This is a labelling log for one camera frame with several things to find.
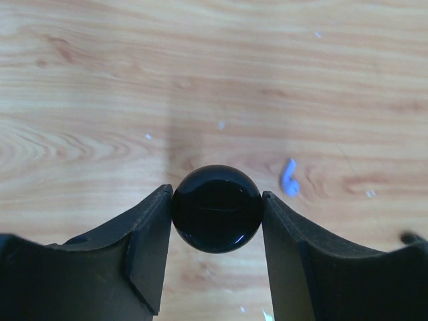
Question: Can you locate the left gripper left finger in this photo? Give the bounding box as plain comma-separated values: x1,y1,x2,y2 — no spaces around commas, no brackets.
1,185,173,320

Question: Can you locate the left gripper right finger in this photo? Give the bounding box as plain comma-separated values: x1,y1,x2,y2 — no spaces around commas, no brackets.
262,192,427,320

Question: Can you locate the black earbud charging case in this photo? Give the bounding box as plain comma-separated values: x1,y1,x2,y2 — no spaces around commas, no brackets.
171,165,263,253

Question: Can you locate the purple earbud far left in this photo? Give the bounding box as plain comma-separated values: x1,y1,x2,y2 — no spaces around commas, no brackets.
280,158,300,197

